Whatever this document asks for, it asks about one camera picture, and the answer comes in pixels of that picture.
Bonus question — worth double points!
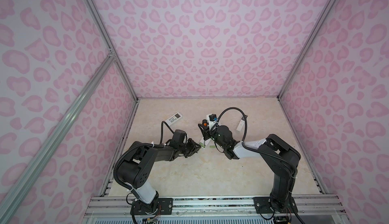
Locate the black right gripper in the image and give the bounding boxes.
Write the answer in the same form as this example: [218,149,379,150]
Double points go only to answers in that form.
[198,122,227,150]

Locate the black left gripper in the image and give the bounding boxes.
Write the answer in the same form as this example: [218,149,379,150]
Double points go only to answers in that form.
[178,138,202,158]

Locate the white remote with eco sticker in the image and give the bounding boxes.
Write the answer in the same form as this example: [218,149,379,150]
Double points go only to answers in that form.
[199,136,212,148]

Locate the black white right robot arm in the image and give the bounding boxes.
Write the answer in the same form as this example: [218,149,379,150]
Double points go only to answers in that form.
[209,125,301,212]

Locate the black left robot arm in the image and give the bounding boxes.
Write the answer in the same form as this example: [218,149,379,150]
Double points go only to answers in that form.
[113,139,201,204]

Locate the slim white remote with display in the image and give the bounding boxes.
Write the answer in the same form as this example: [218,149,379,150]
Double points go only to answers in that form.
[236,115,247,132]

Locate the white air conditioner remote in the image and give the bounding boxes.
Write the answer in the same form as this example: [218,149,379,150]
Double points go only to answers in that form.
[165,112,183,126]

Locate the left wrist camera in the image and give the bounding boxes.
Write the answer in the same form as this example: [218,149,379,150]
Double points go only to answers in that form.
[169,130,187,149]

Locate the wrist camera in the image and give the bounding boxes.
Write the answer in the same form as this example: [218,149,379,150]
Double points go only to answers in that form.
[206,114,217,127]
[169,130,187,149]

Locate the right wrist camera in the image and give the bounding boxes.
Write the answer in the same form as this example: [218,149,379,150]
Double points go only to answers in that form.
[206,114,217,127]

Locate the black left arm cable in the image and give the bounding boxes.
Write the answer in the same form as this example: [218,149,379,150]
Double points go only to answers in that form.
[159,120,175,144]

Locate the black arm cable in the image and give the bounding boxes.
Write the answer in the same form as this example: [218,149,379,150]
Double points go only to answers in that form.
[217,107,300,179]
[159,120,175,144]

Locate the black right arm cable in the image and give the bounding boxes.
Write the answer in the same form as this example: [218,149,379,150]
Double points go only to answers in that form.
[217,107,300,179]

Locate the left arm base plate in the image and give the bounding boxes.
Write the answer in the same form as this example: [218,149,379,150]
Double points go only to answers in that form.
[130,197,173,216]

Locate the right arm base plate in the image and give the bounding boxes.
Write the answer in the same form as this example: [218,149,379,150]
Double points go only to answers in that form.
[253,197,298,215]

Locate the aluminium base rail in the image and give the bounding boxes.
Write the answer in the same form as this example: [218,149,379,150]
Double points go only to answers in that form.
[82,194,350,224]

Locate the aluminium corner frame post left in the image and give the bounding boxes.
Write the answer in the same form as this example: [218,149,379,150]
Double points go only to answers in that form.
[84,0,138,102]

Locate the aluminium corner frame post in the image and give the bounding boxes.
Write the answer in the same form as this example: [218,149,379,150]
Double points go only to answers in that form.
[84,0,138,102]
[277,0,348,100]

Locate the aluminium diagonal frame bar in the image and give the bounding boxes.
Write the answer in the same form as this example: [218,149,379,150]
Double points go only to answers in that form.
[1,53,116,224]

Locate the aluminium corner frame post right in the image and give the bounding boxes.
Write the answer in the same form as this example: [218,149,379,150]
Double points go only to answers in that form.
[277,0,348,100]

